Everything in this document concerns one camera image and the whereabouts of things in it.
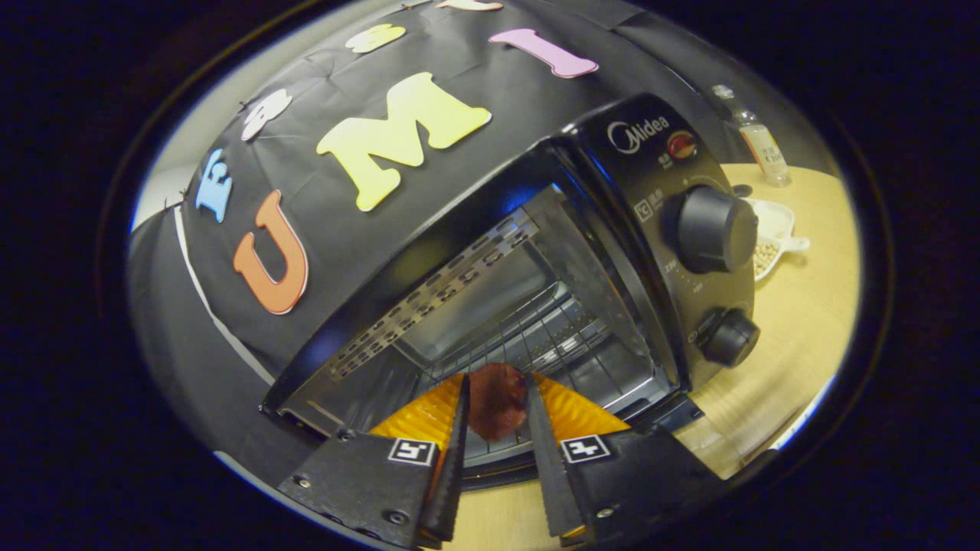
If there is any brown meat piece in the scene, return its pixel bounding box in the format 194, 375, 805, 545
467, 363, 531, 442

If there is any clear plastic bottle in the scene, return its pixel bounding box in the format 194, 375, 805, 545
712, 84, 792, 188

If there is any black toaster oven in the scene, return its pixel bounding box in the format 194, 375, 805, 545
260, 93, 763, 491

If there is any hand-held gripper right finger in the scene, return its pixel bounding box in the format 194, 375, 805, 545
525, 371, 728, 548

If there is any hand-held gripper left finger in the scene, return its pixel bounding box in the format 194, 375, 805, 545
277, 373, 471, 550

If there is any white divided dish with grains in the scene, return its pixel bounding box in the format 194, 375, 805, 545
746, 197, 811, 282

